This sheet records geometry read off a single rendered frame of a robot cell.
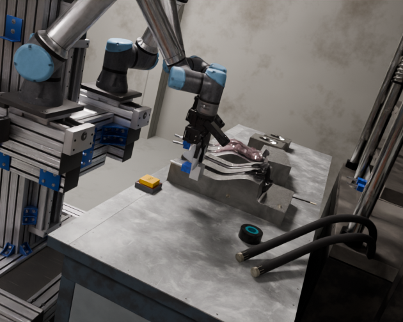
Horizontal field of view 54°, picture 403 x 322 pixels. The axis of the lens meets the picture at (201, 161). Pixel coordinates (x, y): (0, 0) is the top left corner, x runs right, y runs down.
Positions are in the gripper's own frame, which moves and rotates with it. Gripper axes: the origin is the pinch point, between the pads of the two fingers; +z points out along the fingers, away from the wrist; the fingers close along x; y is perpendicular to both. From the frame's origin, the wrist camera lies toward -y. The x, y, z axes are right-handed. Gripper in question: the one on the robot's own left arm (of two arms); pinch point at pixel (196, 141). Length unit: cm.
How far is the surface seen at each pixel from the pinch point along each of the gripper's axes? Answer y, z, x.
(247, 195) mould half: -32.2, 0.2, 19.2
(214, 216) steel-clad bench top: -26.0, 6.3, 33.5
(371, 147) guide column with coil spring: -75, -10, -69
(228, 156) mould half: -13.3, 7.0, -15.0
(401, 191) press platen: -83, -21, -2
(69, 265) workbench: 0, 11, 82
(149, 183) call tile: 1.8, 6.5, 35.4
